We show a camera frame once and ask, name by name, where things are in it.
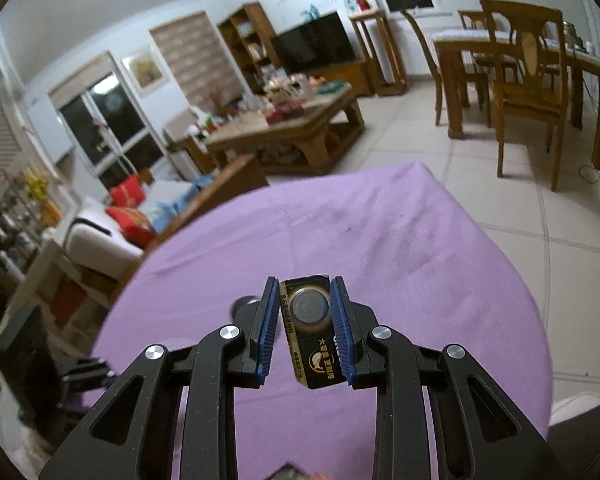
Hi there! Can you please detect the framed painting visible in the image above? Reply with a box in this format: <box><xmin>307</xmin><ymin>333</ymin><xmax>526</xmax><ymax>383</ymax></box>
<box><xmin>122</xmin><ymin>45</ymin><xmax>163</xmax><ymax>93</ymax></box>

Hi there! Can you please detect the small black round object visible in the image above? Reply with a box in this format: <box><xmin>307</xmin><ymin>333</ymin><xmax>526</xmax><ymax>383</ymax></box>
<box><xmin>232</xmin><ymin>295</ymin><xmax>259</xmax><ymax>318</ymax></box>

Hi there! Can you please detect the black gold battery card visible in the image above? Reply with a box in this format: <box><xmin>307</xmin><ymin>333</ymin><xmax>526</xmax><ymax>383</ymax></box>
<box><xmin>279</xmin><ymin>274</ymin><xmax>346</xmax><ymax>390</ymax></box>

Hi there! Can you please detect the wooden chair with curved back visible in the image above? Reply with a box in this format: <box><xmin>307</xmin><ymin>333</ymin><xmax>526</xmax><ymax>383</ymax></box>
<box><xmin>400</xmin><ymin>9</ymin><xmax>491</xmax><ymax>127</ymax></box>

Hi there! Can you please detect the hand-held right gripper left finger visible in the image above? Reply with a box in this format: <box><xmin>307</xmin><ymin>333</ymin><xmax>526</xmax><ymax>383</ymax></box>
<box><xmin>39</xmin><ymin>276</ymin><xmax>281</xmax><ymax>480</ymax></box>

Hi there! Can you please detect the wooden bookshelf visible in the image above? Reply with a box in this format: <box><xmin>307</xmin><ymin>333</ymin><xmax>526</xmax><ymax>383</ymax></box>
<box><xmin>217</xmin><ymin>2</ymin><xmax>281</xmax><ymax>96</ymax></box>

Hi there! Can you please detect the striped roller blind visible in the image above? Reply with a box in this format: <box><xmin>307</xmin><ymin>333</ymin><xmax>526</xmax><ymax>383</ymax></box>
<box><xmin>150</xmin><ymin>11</ymin><xmax>243</xmax><ymax>111</ymax></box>

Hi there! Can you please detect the tall wooden side stand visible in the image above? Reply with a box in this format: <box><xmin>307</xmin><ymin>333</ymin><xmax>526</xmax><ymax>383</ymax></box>
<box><xmin>349</xmin><ymin>9</ymin><xmax>408</xmax><ymax>97</ymax></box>

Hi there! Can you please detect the wooden chair with oval splat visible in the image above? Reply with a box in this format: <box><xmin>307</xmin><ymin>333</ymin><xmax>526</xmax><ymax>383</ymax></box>
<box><xmin>480</xmin><ymin>0</ymin><xmax>568</xmax><ymax>193</ymax></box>

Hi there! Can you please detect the red cushion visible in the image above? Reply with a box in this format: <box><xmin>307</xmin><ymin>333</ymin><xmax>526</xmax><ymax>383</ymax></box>
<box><xmin>105</xmin><ymin>206</ymin><xmax>157</xmax><ymax>249</ymax></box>
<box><xmin>110</xmin><ymin>175</ymin><xmax>146</xmax><ymax>207</ymax></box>

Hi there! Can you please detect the pile of assorted small items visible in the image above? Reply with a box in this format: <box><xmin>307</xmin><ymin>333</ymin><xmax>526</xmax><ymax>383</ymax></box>
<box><xmin>190</xmin><ymin>72</ymin><xmax>353</xmax><ymax>133</ymax></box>

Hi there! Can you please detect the white storage rack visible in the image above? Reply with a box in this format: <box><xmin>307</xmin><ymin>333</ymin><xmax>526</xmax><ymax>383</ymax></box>
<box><xmin>0</xmin><ymin>160</ymin><xmax>81</xmax><ymax>341</ymax></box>

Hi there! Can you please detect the wooden dining table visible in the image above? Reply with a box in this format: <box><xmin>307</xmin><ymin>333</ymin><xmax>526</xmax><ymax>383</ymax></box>
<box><xmin>432</xmin><ymin>27</ymin><xmax>600</xmax><ymax>173</ymax></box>

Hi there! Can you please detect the black television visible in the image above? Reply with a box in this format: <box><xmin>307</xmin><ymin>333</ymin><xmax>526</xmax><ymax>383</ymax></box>
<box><xmin>270</xmin><ymin>10</ymin><xmax>356</xmax><ymax>76</ymax></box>

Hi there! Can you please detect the glass balcony door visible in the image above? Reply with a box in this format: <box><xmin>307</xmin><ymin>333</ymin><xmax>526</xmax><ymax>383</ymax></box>
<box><xmin>50</xmin><ymin>52</ymin><xmax>166</xmax><ymax>186</ymax></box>

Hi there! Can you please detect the purple tablecloth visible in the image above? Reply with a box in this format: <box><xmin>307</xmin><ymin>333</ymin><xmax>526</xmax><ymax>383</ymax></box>
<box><xmin>82</xmin><ymin>160</ymin><xmax>553</xmax><ymax>480</ymax></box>

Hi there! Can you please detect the dark packet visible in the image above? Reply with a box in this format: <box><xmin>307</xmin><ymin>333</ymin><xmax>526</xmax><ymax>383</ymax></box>
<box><xmin>267</xmin><ymin>464</ymin><xmax>311</xmax><ymax>480</ymax></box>

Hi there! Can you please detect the white sofa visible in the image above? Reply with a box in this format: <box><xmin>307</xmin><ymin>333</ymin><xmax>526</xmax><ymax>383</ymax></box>
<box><xmin>62</xmin><ymin>180</ymin><xmax>206</xmax><ymax>281</ymax></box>

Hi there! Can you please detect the wooden coffee table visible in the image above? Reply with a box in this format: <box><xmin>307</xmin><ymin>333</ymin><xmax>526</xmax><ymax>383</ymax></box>
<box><xmin>205</xmin><ymin>82</ymin><xmax>366</xmax><ymax>176</ymax></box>

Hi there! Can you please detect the wooden television cabinet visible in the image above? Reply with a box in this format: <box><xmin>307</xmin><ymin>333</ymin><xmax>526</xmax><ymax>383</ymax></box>
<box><xmin>305</xmin><ymin>60</ymin><xmax>373</xmax><ymax>97</ymax></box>

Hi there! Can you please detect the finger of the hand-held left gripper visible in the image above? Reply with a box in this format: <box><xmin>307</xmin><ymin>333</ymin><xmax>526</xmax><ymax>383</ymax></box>
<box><xmin>55</xmin><ymin>356</ymin><xmax>117</xmax><ymax>393</ymax></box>

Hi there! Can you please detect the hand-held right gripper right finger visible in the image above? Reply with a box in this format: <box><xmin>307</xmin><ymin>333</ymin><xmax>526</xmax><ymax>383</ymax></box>
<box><xmin>330</xmin><ymin>276</ymin><xmax>571</xmax><ymax>480</ymax></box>

